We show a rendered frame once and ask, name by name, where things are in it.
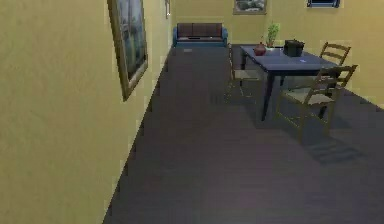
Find wooden ladder-back chair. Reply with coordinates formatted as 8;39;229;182
319;41;352;67
275;64;359;143
227;43;264;98

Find blue sofa with brown cushions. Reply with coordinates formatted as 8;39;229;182
172;22;229;48

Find dark blue dining table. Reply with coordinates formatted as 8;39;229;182
239;44;342;122

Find green house plant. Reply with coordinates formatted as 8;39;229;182
265;22;281;49

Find black box-shaped appliance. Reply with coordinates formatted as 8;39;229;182
283;38;306;58

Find gold framed landscape picture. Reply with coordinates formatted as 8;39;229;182
232;0;268;16

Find red round vase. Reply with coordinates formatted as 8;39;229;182
253;42;267;57

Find large gold framed picture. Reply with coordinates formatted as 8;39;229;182
106;0;149;102

